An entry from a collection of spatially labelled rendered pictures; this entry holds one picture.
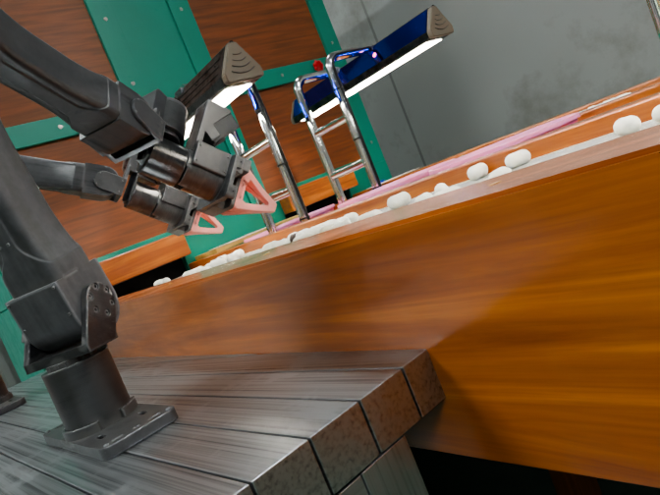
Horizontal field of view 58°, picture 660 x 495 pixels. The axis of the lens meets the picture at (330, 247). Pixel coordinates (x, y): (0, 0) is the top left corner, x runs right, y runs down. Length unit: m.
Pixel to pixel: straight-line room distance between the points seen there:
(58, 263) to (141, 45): 1.43
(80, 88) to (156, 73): 1.22
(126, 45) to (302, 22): 0.68
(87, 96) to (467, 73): 2.24
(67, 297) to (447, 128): 2.48
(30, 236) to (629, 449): 0.50
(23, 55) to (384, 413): 0.51
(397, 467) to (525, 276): 0.15
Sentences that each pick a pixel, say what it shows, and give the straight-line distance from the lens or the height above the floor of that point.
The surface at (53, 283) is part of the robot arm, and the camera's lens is 0.59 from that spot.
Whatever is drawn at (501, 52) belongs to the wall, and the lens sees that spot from 2.72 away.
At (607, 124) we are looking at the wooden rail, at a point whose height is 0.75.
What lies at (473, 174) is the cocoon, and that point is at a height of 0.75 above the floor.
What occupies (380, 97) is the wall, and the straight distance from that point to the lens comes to 3.13.
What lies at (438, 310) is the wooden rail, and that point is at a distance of 0.42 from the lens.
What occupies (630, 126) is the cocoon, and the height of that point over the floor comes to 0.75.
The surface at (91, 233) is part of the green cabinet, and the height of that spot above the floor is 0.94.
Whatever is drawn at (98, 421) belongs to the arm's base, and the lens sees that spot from 0.60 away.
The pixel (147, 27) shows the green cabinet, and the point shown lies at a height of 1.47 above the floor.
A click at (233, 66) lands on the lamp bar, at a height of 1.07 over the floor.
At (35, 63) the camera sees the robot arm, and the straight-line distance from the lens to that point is 0.71.
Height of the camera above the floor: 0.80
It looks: 5 degrees down
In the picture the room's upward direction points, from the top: 22 degrees counter-clockwise
